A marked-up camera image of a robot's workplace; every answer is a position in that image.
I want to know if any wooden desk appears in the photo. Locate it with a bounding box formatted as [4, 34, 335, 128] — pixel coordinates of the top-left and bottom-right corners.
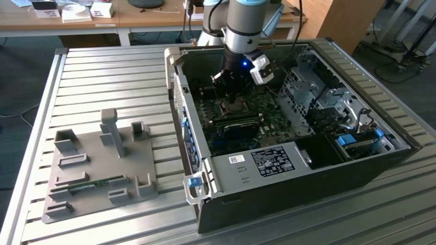
[0, 0, 120, 39]
[117, 0, 309, 48]

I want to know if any blue disk carrier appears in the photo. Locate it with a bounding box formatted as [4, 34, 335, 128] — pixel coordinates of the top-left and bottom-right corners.
[335, 134, 357, 148]

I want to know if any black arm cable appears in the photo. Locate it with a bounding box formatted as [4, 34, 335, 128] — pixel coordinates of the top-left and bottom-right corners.
[288, 0, 305, 56]

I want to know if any white round bowl stand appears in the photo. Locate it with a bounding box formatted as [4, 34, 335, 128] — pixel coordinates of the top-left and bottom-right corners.
[60, 4, 92, 23]

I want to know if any silver drive cage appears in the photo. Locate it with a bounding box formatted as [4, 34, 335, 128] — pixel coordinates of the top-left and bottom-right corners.
[277, 45, 360, 135]

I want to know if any green RAM stick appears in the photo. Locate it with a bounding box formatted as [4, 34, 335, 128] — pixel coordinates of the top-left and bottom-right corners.
[215, 115, 265, 126]
[67, 179, 112, 192]

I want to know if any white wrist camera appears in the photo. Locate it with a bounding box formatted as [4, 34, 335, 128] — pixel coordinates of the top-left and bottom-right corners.
[249, 52, 275, 85]

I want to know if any CPU socket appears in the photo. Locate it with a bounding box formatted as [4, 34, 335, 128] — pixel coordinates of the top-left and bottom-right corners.
[216, 98, 252, 118]

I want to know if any black graphics card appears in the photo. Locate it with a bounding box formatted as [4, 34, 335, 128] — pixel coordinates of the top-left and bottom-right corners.
[220, 122, 263, 145]

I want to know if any white box black top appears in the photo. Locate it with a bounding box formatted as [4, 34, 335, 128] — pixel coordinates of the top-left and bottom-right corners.
[33, 1, 61, 19]

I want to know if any white printed box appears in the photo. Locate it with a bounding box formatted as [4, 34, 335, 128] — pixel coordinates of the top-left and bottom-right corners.
[89, 2, 115, 18]

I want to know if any grey parts rack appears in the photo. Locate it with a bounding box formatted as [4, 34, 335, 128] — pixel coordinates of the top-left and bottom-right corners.
[40, 108, 160, 225]

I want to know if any dark grey round object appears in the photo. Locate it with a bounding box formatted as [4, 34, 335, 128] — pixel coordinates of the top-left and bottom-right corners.
[128, 0, 164, 8]

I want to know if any black grey PC case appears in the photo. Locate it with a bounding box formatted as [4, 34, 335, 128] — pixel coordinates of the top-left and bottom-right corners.
[163, 37, 427, 234]

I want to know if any metal socket cover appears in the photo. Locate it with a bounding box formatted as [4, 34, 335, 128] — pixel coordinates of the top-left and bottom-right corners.
[217, 99, 251, 117]

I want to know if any coloured wire bundle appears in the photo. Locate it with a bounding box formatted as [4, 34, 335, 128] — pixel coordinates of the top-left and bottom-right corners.
[353, 108, 377, 135]

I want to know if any grey power supply unit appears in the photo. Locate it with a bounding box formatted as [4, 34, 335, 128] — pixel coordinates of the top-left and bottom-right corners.
[203, 141, 313, 199]

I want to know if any small cardboard box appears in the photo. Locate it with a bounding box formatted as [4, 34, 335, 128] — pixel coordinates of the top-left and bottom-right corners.
[191, 4, 205, 21]

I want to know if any green motherboard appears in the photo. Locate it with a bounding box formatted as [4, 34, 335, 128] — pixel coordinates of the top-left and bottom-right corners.
[193, 85, 317, 157]

